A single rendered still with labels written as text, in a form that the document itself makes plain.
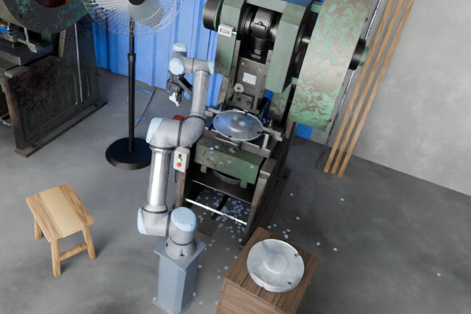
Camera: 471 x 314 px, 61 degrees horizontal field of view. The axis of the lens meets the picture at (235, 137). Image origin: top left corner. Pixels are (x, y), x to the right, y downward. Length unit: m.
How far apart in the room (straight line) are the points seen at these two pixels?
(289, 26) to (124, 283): 1.64
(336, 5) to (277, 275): 1.29
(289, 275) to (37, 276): 1.37
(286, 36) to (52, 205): 1.53
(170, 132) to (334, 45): 0.77
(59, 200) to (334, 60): 1.64
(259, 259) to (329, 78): 0.99
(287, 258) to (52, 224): 1.24
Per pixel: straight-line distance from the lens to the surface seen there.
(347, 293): 2.67
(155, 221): 1.84
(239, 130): 2.22
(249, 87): 2.18
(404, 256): 3.05
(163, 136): 1.74
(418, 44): 3.26
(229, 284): 2.10
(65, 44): 3.25
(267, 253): 2.16
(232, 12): 2.02
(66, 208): 2.38
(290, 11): 1.97
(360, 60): 2.03
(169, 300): 2.26
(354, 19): 1.69
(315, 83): 1.71
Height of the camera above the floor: 2.05
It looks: 36 degrees down
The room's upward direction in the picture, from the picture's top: 11 degrees clockwise
